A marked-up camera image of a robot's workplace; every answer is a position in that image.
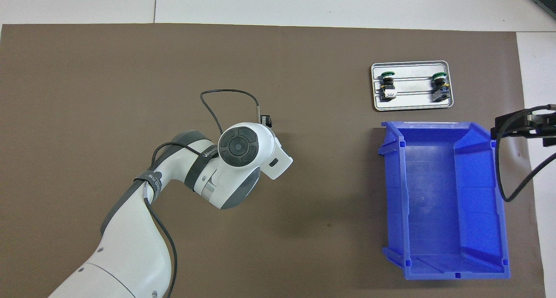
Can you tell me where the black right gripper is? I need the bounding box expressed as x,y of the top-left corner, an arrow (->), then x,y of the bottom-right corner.
491,109 -> 556,149

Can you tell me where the blue plastic storage bin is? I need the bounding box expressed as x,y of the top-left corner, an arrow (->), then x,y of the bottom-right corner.
377,121 -> 511,280

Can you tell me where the grey metal tray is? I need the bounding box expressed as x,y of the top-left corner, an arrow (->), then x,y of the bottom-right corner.
371,60 -> 454,112

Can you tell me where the brown table mat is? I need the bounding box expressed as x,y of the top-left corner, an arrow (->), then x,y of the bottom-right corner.
0,23 -> 546,298

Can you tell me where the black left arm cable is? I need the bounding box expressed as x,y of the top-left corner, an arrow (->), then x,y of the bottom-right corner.
146,89 -> 262,298

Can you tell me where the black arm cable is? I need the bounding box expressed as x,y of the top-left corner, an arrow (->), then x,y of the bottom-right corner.
494,105 -> 556,203
146,89 -> 262,298

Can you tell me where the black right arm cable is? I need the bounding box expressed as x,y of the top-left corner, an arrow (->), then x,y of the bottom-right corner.
494,105 -> 556,203

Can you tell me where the green push button switch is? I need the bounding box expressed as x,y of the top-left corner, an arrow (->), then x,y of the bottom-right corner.
431,72 -> 450,103
378,71 -> 397,102

